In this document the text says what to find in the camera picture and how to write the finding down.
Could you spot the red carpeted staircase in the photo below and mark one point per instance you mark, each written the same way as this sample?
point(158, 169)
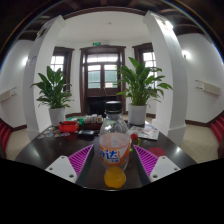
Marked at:
point(218, 128)
point(4, 133)

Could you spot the small plant in white pot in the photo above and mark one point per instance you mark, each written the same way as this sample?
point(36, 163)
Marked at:
point(57, 116)

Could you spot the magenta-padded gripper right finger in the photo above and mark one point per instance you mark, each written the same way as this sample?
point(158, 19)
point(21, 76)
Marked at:
point(145, 160)

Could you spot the dark-framed window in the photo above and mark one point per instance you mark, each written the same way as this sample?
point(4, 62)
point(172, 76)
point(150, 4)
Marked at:
point(57, 62)
point(149, 60)

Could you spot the tray of wrapped snacks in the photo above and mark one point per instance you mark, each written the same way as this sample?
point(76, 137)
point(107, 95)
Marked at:
point(92, 120)

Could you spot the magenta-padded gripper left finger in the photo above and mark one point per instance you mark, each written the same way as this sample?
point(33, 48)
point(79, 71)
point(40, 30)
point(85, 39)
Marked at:
point(80, 160)

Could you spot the orange soda plastic bottle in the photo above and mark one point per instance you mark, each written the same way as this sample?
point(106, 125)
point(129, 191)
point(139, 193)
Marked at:
point(114, 153)

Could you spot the black chair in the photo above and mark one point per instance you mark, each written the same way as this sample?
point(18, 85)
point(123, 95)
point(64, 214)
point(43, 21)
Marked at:
point(96, 106)

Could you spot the white wall-mounted unit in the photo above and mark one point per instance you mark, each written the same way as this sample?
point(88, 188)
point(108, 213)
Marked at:
point(7, 95)
point(210, 88)

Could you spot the large plant in white pot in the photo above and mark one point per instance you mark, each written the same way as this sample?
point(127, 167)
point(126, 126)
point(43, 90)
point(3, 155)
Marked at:
point(137, 115)

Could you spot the green white snack packet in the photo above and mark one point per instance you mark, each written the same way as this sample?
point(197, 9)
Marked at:
point(75, 119)

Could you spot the printed magazine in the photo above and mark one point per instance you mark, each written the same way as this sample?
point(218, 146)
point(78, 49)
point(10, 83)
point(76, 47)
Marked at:
point(146, 132)

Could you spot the green exit sign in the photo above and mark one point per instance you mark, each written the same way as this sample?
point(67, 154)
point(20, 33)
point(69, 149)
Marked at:
point(96, 43)

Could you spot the glowing wall lamp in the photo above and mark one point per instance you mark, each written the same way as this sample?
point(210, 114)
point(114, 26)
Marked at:
point(186, 55)
point(25, 61)

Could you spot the dark wooden glazed door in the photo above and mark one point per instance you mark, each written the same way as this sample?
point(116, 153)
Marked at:
point(101, 76)

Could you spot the red plastic box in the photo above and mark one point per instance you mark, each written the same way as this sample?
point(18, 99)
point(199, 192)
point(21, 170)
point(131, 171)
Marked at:
point(69, 127)

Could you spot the pillar-mounted lamp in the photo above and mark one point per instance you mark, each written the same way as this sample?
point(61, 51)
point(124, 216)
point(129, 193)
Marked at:
point(168, 24)

